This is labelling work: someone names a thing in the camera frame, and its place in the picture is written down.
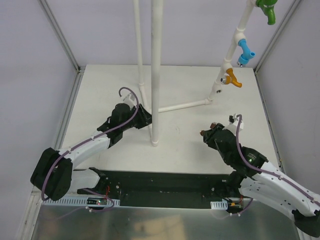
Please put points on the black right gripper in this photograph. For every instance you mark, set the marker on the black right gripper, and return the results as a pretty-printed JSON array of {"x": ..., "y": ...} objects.
[{"x": 212, "y": 135}]

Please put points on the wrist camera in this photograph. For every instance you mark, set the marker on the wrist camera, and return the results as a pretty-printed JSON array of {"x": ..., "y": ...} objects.
[
  {"x": 233, "y": 123},
  {"x": 129, "y": 99}
]

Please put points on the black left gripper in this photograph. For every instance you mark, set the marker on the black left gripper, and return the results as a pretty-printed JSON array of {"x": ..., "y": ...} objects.
[{"x": 141, "y": 116}]

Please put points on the green water faucet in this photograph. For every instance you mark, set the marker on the green water faucet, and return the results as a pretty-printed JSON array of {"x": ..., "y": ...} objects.
[{"x": 267, "y": 7}]

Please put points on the left white cable duct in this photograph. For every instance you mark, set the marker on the left white cable duct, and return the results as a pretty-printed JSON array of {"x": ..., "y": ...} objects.
[{"x": 83, "y": 201}]

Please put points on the white cable duct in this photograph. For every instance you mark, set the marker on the white cable duct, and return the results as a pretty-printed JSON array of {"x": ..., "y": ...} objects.
[
  {"x": 83, "y": 201},
  {"x": 219, "y": 205}
]

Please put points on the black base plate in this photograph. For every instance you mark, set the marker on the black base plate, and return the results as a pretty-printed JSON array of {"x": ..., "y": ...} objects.
[{"x": 166, "y": 190}]

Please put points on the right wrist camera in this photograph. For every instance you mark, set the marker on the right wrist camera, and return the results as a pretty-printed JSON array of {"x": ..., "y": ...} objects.
[{"x": 233, "y": 123}]

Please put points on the white PVC pipe frame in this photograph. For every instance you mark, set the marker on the white PVC pipe frame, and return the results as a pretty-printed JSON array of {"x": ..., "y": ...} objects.
[{"x": 157, "y": 7}]

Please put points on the aluminium frame post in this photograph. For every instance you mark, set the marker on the aluminium frame post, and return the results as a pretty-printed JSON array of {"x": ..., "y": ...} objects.
[
  {"x": 59, "y": 33},
  {"x": 278, "y": 32}
]

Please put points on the orange water faucet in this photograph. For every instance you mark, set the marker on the orange water faucet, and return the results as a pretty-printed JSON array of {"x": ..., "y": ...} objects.
[{"x": 230, "y": 78}]

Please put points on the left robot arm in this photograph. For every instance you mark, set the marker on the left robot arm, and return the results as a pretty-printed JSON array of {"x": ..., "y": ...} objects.
[{"x": 55, "y": 174}]

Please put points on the right aluminium frame post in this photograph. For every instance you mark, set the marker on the right aluminium frame post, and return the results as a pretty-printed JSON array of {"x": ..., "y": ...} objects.
[{"x": 278, "y": 32}]

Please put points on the blue water faucet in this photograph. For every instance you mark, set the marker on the blue water faucet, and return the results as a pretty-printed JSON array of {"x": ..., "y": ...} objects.
[{"x": 246, "y": 55}]

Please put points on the left aluminium frame post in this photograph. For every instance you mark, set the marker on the left aluminium frame post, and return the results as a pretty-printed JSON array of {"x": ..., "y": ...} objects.
[{"x": 59, "y": 33}]

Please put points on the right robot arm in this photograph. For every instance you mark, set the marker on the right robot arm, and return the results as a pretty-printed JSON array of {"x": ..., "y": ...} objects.
[{"x": 254, "y": 176}]

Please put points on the right white cable duct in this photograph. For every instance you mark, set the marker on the right white cable duct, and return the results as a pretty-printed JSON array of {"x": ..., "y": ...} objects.
[{"x": 219, "y": 205}]

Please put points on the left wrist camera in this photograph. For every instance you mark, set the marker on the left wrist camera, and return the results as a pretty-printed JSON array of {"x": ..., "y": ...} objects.
[{"x": 129, "y": 99}]

